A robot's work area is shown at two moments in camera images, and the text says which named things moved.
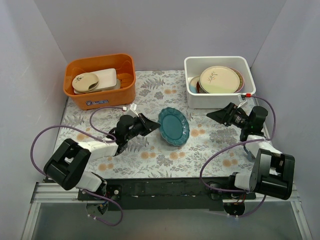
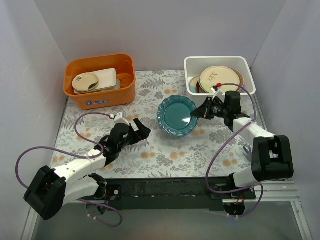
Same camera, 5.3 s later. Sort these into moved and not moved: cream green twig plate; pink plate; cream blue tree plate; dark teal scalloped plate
Moved: dark teal scalloped plate
Not moved: cream blue tree plate; pink plate; cream green twig plate
